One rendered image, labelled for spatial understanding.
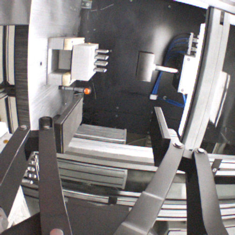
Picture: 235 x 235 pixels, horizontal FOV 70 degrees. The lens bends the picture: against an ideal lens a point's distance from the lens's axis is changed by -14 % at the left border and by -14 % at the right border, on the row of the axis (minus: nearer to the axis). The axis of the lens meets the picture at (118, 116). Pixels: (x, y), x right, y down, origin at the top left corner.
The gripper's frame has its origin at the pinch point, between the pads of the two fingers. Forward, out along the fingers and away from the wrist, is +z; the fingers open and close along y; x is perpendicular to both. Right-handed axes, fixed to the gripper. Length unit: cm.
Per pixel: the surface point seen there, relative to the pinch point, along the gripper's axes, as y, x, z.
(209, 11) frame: 16.6, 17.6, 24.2
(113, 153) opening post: -0.3, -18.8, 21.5
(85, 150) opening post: -7.2, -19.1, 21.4
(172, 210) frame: 21.0, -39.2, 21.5
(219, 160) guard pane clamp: 28.2, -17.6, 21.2
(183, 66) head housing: 16.7, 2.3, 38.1
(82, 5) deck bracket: -21, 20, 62
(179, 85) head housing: 16.6, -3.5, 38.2
